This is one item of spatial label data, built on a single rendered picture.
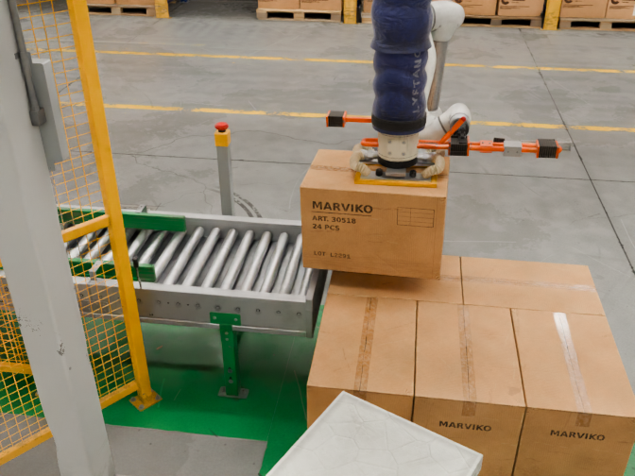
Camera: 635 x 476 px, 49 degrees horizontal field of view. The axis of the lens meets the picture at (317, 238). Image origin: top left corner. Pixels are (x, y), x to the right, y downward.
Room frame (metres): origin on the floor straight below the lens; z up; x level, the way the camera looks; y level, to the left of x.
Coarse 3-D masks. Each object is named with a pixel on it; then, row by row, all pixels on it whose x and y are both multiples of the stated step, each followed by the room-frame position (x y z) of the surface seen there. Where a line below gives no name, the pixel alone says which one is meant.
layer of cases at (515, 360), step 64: (448, 256) 2.82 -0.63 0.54; (384, 320) 2.32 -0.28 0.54; (448, 320) 2.32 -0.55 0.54; (512, 320) 2.32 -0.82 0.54; (576, 320) 2.32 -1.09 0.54; (320, 384) 1.93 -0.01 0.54; (384, 384) 1.93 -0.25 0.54; (448, 384) 1.93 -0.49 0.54; (512, 384) 1.93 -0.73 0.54; (576, 384) 1.93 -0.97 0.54; (512, 448) 1.82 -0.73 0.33; (576, 448) 1.78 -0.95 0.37
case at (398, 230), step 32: (320, 160) 2.82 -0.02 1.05; (448, 160) 2.79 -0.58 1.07; (320, 192) 2.54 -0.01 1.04; (352, 192) 2.52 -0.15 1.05; (384, 192) 2.49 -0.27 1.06; (416, 192) 2.49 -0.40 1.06; (320, 224) 2.54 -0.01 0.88; (352, 224) 2.52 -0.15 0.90; (384, 224) 2.49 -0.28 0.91; (416, 224) 2.46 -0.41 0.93; (320, 256) 2.54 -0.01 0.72; (352, 256) 2.51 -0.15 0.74; (384, 256) 2.49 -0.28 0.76; (416, 256) 2.46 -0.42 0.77
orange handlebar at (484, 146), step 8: (352, 120) 2.97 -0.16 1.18; (360, 120) 2.97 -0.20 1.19; (368, 120) 2.96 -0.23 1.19; (368, 144) 2.68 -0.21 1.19; (376, 144) 2.67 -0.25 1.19; (424, 144) 2.64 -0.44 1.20; (432, 144) 2.64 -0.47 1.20; (440, 144) 2.64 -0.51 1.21; (448, 144) 2.63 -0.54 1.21; (472, 144) 2.65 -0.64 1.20; (480, 144) 2.61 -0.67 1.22; (488, 144) 2.61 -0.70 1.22; (496, 144) 2.63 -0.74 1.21; (528, 144) 2.61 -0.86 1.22; (480, 152) 2.60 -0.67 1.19; (488, 152) 2.60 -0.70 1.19; (528, 152) 2.57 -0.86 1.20; (536, 152) 2.57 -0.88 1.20
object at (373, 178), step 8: (360, 176) 2.61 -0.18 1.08; (368, 176) 2.60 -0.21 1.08; (376, 176) 2.60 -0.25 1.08; (384, 176) 2.59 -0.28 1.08; (392, 176) 2.59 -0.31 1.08; (408, 176) 2.59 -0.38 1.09; (416, 176) 2.59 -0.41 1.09; (432, 176) 2.59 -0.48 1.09; (376, 184) 2.56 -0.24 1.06; (384, 184) 2.55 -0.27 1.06; (392, 184) 2.55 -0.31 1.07; (400, 184) 2.54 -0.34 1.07; (408, 184) 2.54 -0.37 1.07; (416, 184) 2.53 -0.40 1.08; (424, 184) 2.53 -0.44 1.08; (432, 184) 2.52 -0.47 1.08
